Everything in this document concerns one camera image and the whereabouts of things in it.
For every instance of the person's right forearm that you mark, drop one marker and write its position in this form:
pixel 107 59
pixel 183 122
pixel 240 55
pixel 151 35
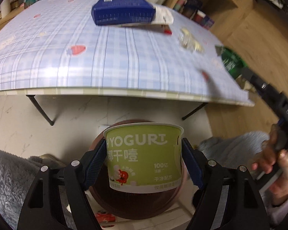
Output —
pixel 286 210

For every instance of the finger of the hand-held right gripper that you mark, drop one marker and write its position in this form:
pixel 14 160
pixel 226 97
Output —
pixel 256 79

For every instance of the tan slipper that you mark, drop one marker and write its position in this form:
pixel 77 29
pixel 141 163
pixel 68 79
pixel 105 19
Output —
pixel 48 160

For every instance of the green yogurt cup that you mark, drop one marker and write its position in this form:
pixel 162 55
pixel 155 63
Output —
pixel 144 158

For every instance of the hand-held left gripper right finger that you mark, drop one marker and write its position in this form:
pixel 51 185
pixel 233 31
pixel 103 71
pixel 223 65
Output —
pixel 192 166

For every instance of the person's right hand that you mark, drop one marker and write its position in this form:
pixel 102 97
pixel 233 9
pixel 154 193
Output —
pixel 268 154

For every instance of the small red toy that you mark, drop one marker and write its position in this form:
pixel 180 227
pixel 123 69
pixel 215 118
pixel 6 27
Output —
pixel 105 216

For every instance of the red paper cup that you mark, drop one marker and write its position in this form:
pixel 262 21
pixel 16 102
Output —
pixel 199 16

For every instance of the dark green foil packet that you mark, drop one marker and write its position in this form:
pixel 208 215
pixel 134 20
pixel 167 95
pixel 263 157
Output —
pixel 231 62

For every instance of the black table leg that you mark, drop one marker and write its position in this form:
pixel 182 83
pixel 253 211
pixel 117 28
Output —
pixel 39 110
pixel 194 111

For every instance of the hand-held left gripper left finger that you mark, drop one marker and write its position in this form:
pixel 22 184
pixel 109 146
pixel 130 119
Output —
pixel 96 164

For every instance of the white printed flat packet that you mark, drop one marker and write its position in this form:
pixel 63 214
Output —
pixel 163 15

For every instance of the grey fuzzy pants leg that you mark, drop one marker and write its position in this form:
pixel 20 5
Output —
pixel 230 143
pixel 7 184

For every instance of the teal round dish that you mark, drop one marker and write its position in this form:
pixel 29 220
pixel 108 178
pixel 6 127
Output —
pixel 31 1

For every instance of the clear plastic wrapper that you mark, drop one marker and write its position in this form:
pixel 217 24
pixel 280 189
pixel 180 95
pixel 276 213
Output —
pixel 186 40

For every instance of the dark blue cardboard box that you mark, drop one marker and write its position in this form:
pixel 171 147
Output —
pixel 122 12

